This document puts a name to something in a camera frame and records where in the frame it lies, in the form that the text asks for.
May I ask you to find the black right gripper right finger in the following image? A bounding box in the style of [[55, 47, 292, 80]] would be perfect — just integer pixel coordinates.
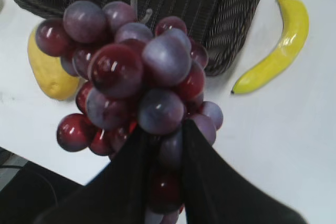
[[182, 120, 306, 224]]

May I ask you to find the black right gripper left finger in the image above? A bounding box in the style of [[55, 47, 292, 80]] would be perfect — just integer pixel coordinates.
[[34, 127, 150, 223]]

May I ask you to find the purple grape bunch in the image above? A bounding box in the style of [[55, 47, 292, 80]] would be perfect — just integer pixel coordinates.
[[35, 0, 224, 223]]

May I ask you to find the orange yellow mango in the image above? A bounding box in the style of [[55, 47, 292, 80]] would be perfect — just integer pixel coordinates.
[[27, 27, 80, 101]]

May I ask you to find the yellow banana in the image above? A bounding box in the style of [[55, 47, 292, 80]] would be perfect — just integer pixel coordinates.
[[231, 0, 309, 94]]

